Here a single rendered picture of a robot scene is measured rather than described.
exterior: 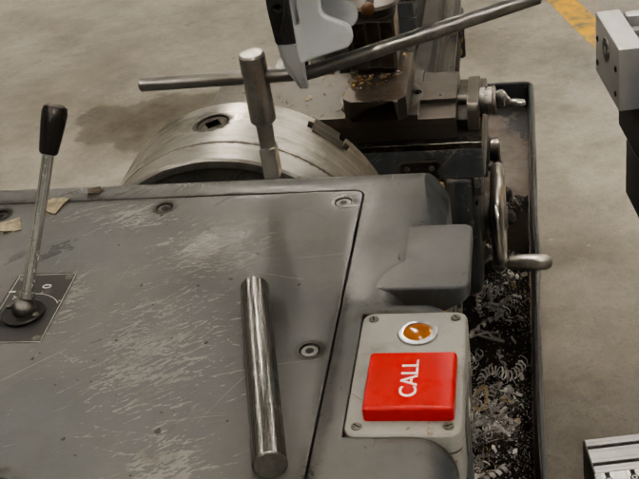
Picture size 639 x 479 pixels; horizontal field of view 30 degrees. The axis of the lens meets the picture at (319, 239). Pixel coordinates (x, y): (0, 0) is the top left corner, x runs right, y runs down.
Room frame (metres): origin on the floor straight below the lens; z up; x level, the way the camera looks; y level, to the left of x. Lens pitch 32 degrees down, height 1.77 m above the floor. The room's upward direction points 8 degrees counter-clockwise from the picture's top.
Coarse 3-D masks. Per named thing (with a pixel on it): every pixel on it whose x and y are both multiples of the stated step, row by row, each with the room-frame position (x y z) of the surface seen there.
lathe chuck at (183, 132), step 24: (192, 120) 1.14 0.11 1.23; (240, 120) 1.11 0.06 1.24; (288, 120) 1.12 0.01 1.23; (312, 120) 1.13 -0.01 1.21; (168, 144) 1.10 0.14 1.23; (192, 144) 1.08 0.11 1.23; (288, 144) 1.07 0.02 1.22; (312, 144) 1.09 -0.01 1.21; (336, 168) 1.06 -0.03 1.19; (360, 168) 1.10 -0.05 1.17
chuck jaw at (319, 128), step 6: (318, 120) 1.18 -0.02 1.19; (312, 126) 1.13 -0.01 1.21; (318, 126) 1.14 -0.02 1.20; (324, 126) 1.17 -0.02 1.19; (318, 132) 1.13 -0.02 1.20; (324, 132) 1.13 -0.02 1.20; (330, 132) 1.17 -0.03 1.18; (336, 132) 1.17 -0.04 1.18; (324, 138) 1.12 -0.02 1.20; (330, 138) 1.13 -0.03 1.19; (336, 138) 1.13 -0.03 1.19; (336, 144) 1.12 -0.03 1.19
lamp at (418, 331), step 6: (414, 324) 0.69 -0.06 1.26; (420, 324) 0.69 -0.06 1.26; (426, 324) 0.69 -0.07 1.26; (408, 330) 0.69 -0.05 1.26; (414, 330) 0.69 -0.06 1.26; (420, 330) 0.68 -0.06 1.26; (426, 330) 0.68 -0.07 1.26; (432, 330) 0.68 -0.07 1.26; (408, 336) 0.68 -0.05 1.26; (414, 336) 0.68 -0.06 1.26; (420, 336) 0.68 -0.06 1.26; (426, 336) 0.68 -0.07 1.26
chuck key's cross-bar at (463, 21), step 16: (512, 0) 0.86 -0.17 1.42; (528, 0) 0.86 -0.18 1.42; (464, 16) 0.87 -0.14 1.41; (480, 16) 0.87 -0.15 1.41; (496, 16) 0.86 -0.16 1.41; (416, 32) 0.88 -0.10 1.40; (432, 32) 0.87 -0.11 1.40; (448, 32) 0.87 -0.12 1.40; (368, 48) 0.89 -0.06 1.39; (384, 48) 0.88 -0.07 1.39; (400, 48) 0.88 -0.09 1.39; (320, 64) 0.89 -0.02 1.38; (336, 64) 0.89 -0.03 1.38; (352, 64) 0.89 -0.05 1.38; (144, 80) 0.93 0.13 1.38; (160, 80) 0.92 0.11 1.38; (176, 80) 0.92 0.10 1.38; (192, 80) 0.92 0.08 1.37; (208, 80) 0.91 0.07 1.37; (224, 80) 0.91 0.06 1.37; (240, 80) 0.91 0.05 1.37; (272, 80) 0.90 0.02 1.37; (288, 80) 0.90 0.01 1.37
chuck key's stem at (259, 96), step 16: (256, 48) 0.92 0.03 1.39; (240, 64) 0.91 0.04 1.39; (256, 64) 0.90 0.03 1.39; (256, 80) 0.90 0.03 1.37; (256, 96) 0.90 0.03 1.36; (272, 96) 0.91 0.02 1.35; (256, 112) 0.90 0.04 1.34; (272, 112) 0.90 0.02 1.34; (272, 128) 0.91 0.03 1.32; (272, 144) 0.90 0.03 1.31; (272, 160) 0.90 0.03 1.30; (272, 176) 0.90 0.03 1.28
